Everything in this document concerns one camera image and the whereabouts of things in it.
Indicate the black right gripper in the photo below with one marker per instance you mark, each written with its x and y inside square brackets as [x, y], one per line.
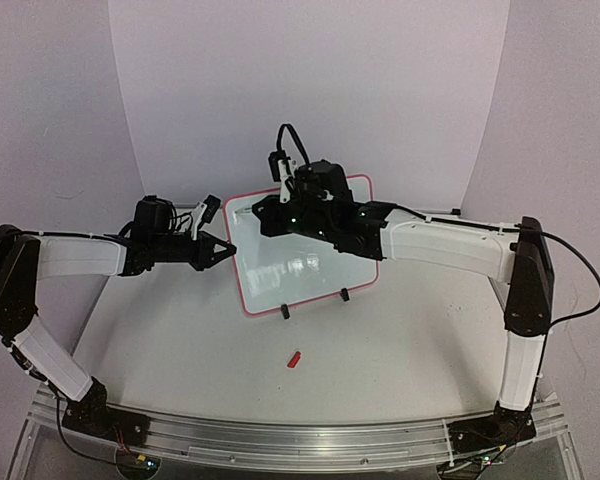
[278, 217]

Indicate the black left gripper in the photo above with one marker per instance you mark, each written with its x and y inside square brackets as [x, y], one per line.
[205, 245]

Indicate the pink framed whiteboard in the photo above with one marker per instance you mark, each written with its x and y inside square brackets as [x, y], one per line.
[287, 269]

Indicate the red marker cap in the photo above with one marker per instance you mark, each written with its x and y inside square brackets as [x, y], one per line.
[294, 360]

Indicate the whiteboard marker pen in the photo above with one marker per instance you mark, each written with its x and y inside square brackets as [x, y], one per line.
[244, 210]

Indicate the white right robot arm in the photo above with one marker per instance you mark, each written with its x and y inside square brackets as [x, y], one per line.
[515, 255]

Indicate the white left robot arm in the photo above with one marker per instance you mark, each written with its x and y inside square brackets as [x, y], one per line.
[30, 258]

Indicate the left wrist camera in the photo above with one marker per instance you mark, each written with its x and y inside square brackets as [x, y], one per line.
[203, 213]

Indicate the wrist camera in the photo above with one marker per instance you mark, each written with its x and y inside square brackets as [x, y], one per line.
[282, 166]
[203, 213]

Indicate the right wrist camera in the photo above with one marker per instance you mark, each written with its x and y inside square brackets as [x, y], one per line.
[282, 166]

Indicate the wire whiteboard stand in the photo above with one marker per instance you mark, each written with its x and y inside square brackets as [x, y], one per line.
[285, 309]

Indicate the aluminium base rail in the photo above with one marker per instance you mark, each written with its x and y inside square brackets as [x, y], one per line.
[453, 443]

